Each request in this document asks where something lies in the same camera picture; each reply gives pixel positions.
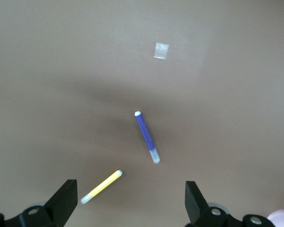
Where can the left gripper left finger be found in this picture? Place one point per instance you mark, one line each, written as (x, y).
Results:
(59, 205)

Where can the white tape patch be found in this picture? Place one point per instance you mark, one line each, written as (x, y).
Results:
(161, 50)

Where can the yellow pen with clear cap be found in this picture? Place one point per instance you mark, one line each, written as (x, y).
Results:
(104, 185)

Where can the purple pen with clear cap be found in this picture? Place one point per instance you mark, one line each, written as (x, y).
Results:
(145, 132)

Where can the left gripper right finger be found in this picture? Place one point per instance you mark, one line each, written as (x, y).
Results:
(198, 208)

